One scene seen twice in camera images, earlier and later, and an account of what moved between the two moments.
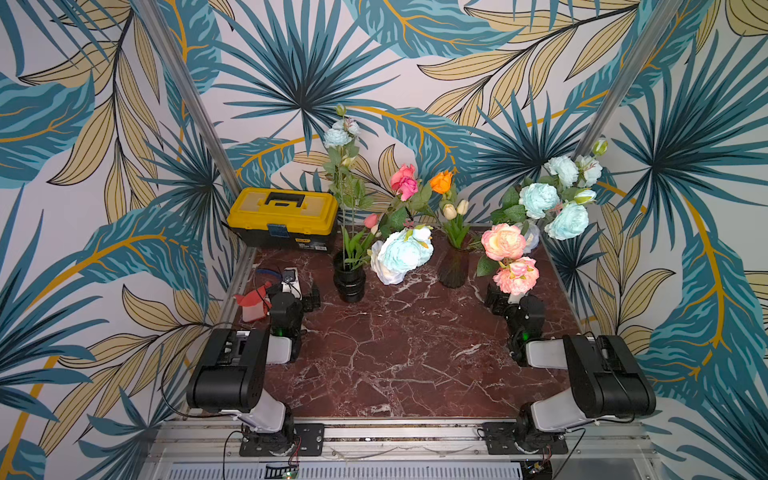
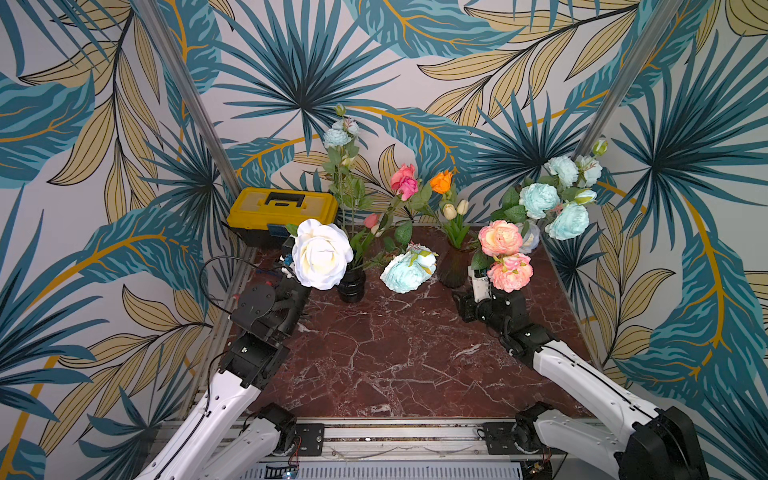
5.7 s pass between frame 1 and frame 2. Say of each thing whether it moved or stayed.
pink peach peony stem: stayed
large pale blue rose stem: moved
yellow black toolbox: stayed
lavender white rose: stayed
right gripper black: moved
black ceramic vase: stayed
